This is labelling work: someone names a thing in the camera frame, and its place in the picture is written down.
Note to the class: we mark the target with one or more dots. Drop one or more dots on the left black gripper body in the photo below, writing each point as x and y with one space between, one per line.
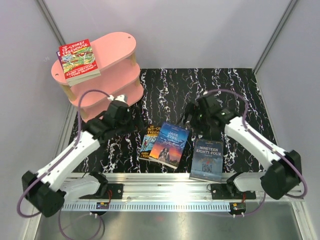
129 125

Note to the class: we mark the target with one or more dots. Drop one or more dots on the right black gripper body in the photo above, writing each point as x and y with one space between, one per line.
199 120

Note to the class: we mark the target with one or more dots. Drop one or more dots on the Jane Eyre blue book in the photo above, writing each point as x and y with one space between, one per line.
169 145

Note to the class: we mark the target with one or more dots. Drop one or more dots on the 13-Storey Treehouse red book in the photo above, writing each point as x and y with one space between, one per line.
78 62

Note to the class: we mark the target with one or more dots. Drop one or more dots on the purple paperback book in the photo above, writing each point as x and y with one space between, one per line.
57 71

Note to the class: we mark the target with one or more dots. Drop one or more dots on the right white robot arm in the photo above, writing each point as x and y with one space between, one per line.
282 169

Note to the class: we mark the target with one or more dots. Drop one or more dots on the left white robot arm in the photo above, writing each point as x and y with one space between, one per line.
46 189

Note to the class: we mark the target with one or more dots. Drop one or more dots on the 169-Storey Treehouse black book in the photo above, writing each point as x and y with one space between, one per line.
148 142

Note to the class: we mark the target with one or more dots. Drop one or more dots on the black marble table mat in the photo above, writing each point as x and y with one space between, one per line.
166 94

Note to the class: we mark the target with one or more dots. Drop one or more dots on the Nineteen Eighty-Four blue book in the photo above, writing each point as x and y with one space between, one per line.
207 161

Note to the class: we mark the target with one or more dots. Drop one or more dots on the pink three-tier shelf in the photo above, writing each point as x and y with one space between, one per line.
115 55

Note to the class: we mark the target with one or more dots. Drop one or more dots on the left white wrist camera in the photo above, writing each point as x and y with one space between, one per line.
120 98

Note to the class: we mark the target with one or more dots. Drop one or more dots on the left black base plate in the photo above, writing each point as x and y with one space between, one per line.
115 190

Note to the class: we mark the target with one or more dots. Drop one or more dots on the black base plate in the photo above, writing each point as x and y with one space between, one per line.
224 191
115 190

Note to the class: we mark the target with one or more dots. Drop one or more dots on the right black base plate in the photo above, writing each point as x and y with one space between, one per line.
224 191

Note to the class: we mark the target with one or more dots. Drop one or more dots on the slotted white cable duct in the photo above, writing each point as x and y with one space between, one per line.
143 206

